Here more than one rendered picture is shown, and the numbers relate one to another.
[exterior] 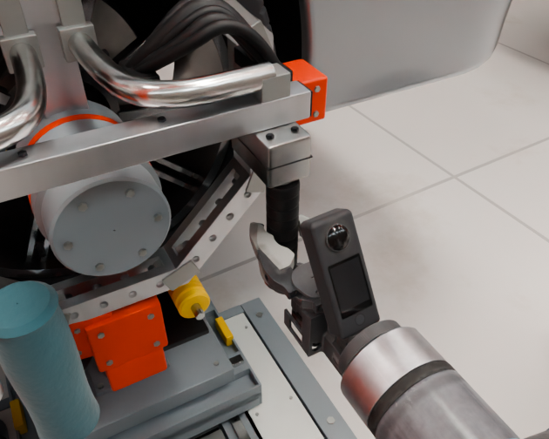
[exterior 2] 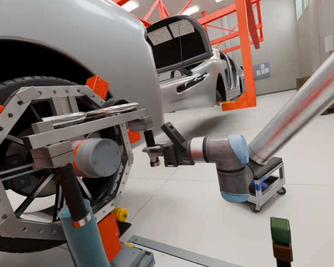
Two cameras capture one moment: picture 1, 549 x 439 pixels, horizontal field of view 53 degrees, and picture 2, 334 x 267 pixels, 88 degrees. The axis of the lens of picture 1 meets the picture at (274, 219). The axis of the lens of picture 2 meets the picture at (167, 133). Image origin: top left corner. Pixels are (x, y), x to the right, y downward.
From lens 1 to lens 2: 0.39 m
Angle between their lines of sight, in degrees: 40
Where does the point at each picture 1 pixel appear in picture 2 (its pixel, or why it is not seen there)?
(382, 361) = (197, 140)
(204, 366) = (129, 256)
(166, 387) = not seen: outside the picture
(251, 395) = (150, 259)
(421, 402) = (210, 139)
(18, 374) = (80, 236)
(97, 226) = (103, 155)
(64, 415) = (99, 258)
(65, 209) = (94, 149)
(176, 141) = (122, 118)
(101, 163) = (107, 123)
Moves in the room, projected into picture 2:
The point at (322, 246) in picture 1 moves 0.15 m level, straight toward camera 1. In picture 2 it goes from (168, 127) to (192, 130)
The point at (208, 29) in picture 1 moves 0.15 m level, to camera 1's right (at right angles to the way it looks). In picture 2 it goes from (117, 100) to (151, 94)
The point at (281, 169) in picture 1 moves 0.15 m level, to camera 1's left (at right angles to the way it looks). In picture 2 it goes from (147, 124) to (108, 134)
